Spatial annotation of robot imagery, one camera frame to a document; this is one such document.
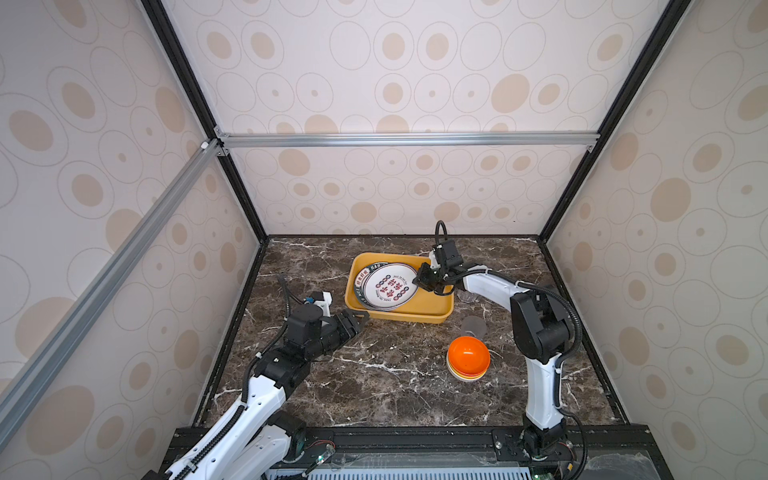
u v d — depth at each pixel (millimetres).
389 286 1001
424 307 957
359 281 1029
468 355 817
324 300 714
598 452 730
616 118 855
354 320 979
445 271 758
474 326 904
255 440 583
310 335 575
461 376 791
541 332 541
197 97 809
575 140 900
